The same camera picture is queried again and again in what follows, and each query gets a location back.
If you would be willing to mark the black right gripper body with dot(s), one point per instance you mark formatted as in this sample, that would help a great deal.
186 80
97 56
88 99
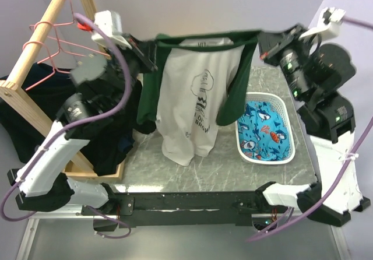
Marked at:
272 55

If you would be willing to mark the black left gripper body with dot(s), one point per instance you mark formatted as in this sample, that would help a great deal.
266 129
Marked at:
142 62

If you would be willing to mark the green and white t shirt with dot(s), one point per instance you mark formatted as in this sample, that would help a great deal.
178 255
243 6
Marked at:
199 85

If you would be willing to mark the pink wire hanger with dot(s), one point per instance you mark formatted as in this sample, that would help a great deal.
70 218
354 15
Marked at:
50 80
73 18
55 38

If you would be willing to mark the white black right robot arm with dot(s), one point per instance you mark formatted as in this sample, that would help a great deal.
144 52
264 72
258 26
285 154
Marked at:
314 71

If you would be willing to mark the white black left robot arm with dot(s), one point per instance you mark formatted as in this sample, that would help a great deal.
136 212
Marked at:
100 116

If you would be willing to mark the black daisy t shirt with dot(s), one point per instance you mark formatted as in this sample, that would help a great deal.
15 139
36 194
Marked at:
104 152

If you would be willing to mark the dark navy t shirt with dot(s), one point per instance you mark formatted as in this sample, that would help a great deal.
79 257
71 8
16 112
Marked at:
42 70

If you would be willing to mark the blue shark print cloth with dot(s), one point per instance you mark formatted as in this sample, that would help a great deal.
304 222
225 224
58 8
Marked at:
262 134

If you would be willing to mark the white plastic basket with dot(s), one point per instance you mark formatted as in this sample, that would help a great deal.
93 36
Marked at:
280 107

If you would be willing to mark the wooden clothes rack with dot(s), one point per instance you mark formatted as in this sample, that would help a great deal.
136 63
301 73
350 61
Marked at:
13 94

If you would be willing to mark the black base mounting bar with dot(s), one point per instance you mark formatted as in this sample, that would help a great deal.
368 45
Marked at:
188 208

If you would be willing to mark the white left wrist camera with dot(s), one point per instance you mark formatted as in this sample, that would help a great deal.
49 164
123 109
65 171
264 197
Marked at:
109 22

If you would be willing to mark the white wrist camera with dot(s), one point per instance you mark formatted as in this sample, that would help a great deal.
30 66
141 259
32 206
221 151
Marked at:
109 22
328 25

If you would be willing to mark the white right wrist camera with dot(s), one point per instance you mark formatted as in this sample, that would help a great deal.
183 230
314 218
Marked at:
328 25

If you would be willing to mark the pink wire hanger front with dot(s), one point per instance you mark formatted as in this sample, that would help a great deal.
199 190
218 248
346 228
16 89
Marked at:
50 80

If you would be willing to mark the aluminium rail frame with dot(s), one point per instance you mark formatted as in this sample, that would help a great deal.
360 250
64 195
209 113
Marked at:
65 234

